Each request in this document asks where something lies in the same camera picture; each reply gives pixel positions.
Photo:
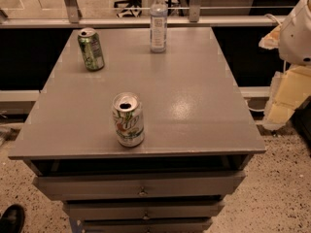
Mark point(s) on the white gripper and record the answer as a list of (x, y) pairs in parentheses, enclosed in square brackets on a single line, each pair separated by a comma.
[(296, 38)]

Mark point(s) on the green soda can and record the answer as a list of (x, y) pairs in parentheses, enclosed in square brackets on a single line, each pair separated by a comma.
[(89, 43)]

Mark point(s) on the white 7up can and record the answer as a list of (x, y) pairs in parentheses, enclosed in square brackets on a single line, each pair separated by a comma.
[(128, 119)]

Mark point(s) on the grey drawer cabinet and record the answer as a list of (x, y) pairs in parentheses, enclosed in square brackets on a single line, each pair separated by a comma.
[(151, 143)]

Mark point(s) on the clear plastic water bottle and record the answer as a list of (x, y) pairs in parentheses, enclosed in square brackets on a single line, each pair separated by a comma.
[(158, 26)]

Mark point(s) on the black office chair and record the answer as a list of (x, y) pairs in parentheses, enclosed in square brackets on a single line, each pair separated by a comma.
[(128, 8)]

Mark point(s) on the top grey drawer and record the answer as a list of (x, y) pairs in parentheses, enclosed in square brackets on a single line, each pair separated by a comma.
[(153, 185)]

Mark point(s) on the grey drawer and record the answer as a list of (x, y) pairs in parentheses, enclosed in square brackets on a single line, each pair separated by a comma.
[(153, 185), (144, 209), (160, 225)]

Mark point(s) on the middle grey drawer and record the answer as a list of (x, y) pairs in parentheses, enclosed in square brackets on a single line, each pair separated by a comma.
[(144, 209)]

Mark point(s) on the bottom grey drawer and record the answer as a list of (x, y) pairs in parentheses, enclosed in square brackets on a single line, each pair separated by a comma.
[(160, 225)]

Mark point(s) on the black shoe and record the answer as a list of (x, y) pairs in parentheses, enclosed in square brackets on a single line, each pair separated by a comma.
[(13, 219)]

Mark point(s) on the metal railing frame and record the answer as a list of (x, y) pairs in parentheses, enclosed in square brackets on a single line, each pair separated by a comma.
[(102, 14)]

